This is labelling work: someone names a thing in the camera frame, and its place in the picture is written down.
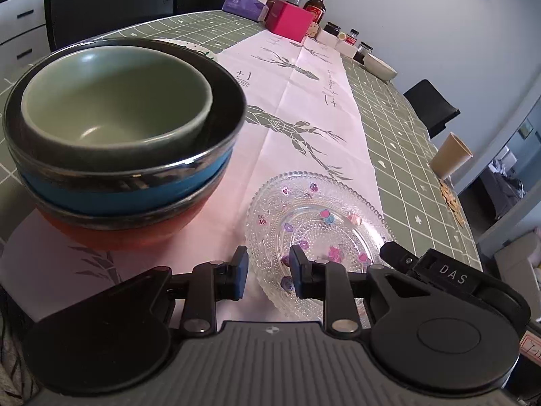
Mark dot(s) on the dark lid glass jar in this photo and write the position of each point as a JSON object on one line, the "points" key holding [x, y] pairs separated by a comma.
{"points": [[363, 50], [332, 28]]}

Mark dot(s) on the white square container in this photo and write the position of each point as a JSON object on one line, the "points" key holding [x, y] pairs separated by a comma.
{"points": [[346, 47]]}

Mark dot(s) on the white ceramic bowl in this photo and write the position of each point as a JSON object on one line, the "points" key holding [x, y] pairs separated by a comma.
{"points": [[380, 67]]}

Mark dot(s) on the glass plate with multicoloured flowers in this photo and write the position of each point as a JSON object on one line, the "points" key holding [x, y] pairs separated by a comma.
{"points": [[321, 232]]}

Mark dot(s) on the glass plate with pink flowers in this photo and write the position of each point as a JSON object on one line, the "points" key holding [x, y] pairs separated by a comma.
{"points": [[274, 301]]}

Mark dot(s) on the woven coaster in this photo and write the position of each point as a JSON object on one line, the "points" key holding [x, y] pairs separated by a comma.
{"points": [[451, 201]]}

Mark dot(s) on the blue steel bowl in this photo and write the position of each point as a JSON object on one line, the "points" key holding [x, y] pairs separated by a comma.
{"points": [[105, 192]]}

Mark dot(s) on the white painted plate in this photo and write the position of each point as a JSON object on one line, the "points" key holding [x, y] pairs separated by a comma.
{"points": [[203, 53]]}

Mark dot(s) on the white sideboard cabinet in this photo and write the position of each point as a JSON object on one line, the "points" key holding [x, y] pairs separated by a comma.
{"points": [[21, 34]]}

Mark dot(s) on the white deer print table runner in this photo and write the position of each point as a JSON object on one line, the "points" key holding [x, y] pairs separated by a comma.
{"points": [[304, 105]]}

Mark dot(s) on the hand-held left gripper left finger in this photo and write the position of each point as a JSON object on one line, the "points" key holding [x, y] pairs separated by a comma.
{"points": [[241, 273]]}

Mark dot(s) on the green ceramic bowl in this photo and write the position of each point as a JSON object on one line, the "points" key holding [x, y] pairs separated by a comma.
{"points": [[114, 93]]}

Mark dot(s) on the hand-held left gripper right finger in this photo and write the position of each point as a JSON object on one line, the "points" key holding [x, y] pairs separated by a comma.
{"points": [[298, 275]]}

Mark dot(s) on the brown paper cup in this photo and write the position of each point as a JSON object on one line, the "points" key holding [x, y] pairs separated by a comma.
{"points": [[450, 154]]}

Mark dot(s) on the liquor bottle with red label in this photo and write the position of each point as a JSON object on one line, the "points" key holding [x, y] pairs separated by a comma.
{"points": [[317, 8]]}

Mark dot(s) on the purple tissue pack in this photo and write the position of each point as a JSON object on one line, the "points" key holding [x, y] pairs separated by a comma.
{"points": [[245, 5]]}

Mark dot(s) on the pink box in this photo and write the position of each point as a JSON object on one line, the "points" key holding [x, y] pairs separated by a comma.
{"points": [[289, 19]]}

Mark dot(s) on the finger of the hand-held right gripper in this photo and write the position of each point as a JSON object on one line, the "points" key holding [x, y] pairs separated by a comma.
{"points": [[399, 257]]}

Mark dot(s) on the orange steel bowl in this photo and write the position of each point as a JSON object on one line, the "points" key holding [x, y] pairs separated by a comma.
{"points": [[118, 234]]}

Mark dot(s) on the patterned wooden box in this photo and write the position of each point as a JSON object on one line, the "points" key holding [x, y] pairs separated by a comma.
{"points": [[312, 31]]}

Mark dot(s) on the red label spice jar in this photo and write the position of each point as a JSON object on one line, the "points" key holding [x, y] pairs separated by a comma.
{"points": [[353, 36]]}

